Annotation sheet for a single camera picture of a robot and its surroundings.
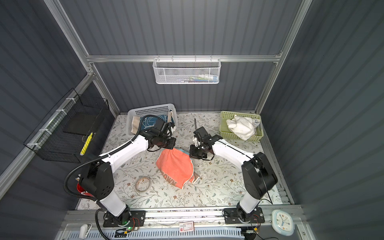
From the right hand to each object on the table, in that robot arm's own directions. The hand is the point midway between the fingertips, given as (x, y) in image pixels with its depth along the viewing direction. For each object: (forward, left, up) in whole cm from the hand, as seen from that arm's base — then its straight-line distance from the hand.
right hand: (191, 156), depth 86 cm
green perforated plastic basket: (+25, -24, -8) cm, 35 cm away
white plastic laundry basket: (+41, +26, 0) cm, 48 cm away
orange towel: (-5, +8, -3) cm, 10 cm away
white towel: (+22, -35, 0) cm, 41 cm away
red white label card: (-33, +2, -8) cm, 34 cm away
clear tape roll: (-13, +28, -9) cm, 32 cm away
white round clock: (-31, -44, -8) cm, 55 cm away
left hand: (+7, +10, +3) cm, 12 cm away
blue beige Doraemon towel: (+32, +34, -6) cm, 48 cm away
